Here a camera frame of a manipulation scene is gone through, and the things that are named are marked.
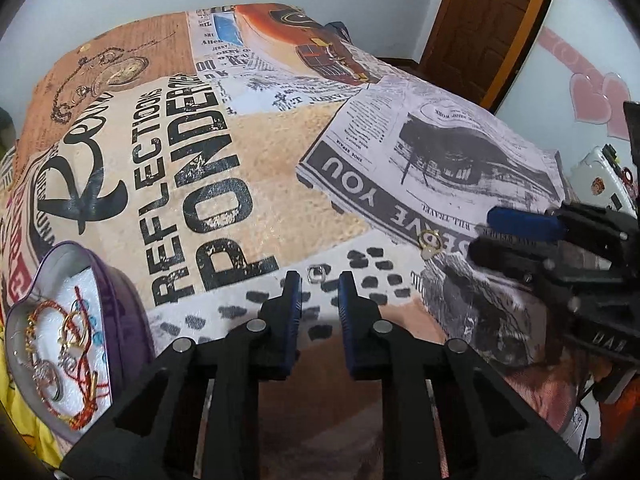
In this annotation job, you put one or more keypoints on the yellow blanket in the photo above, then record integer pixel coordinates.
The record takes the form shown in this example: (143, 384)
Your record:
(22, 435)

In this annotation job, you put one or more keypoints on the white device with stickers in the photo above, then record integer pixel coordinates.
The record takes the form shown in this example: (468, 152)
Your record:
(595, 175)

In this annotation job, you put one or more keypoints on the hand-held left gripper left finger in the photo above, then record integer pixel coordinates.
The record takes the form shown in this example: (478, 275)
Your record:
(292, 330)

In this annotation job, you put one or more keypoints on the small silver earring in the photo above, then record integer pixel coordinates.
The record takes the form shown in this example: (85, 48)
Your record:
(316, 274)

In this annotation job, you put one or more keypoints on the newspaper print blanket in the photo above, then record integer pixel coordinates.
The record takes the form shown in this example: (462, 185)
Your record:
(280, 160)

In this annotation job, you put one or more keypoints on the blue backpack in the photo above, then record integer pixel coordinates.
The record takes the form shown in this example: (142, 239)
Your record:
(342, 30)

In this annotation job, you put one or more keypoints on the brown wooden door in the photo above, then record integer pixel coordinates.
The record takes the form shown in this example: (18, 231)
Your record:
(487, 25)

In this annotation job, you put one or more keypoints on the purple heart-shaped tin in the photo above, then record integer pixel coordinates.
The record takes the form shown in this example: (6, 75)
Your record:
(125, 320)

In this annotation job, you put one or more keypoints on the white heart-decorated wardrobe door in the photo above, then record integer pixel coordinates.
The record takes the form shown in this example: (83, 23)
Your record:
(580, 35)

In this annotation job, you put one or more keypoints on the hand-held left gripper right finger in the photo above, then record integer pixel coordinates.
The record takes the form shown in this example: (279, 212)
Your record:
(347, 330)

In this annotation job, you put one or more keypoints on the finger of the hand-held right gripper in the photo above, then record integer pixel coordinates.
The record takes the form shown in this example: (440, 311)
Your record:
(505, 260)
(525, 222)

